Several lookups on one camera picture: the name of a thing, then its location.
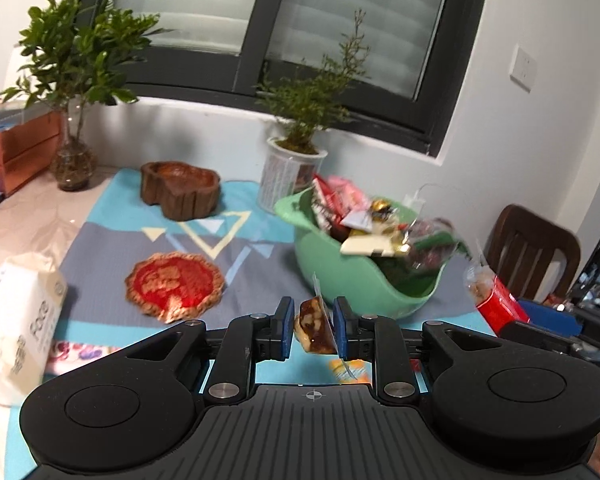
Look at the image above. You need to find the red snack packet with cup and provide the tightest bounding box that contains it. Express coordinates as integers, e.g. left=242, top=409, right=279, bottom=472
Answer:
left=458, top=240, right=530, bottom=336

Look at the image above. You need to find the brown clear candy packet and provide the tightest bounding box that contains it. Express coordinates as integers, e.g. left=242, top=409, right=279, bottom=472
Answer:
left=294, top=274, right=338, bottom=354

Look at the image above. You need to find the clear bag with green header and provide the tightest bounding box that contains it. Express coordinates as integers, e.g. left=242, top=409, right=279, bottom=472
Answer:
left=405, top=218, right=472, bottom=273

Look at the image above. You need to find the green plastic bowl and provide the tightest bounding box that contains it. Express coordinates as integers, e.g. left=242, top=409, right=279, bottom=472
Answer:
left=274, top=190, right=469, bottom=318

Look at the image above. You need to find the red gold round packet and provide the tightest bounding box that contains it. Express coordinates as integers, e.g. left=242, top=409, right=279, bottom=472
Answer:
left=124, top=252, right=225, bottom=324

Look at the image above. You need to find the dark wooden chair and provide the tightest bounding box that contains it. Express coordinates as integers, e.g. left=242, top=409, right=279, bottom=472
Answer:
left=486, top=204, right=581, bottom=300

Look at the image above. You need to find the cream gold card packet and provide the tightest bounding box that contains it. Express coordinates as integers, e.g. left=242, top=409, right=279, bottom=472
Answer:
left=340, top=234, right=412, bottom=258

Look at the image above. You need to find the brown wooden tray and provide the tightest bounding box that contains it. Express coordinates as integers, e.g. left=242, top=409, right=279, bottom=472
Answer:
left=140, top=162, right=221, bottom=221

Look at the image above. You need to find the white purple snack packet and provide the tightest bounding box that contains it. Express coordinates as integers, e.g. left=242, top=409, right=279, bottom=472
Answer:
left=45, top=340, right=119, bottom=376

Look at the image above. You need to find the white tissue pack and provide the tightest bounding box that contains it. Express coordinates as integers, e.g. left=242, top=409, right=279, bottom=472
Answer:
left=0, top=252, right=68, bottom=406

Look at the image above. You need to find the feathery plant in white pot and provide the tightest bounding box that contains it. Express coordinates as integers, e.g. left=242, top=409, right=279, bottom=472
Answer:
left=257, top=9, right=370, bottom=212

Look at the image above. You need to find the copper orange box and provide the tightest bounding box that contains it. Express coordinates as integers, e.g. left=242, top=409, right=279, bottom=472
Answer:
left=0, top=102, right=62, bottom=196

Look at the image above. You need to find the dark framed window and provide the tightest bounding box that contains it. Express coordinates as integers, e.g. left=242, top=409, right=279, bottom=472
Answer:
left=80, top=0, right=484, bottom=156

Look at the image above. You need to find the leafy plant in glass vase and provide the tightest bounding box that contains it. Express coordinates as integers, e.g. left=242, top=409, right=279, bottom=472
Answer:
left=1, top=0, right=164, bottom=192

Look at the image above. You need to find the white charger with cable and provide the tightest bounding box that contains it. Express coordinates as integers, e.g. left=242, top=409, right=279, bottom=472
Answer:
left=401, top=182, right=444, bottom=214

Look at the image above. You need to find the white wall switch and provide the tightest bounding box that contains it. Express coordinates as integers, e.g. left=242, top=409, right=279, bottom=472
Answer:
left=509, top=44, right=538, bottom=92

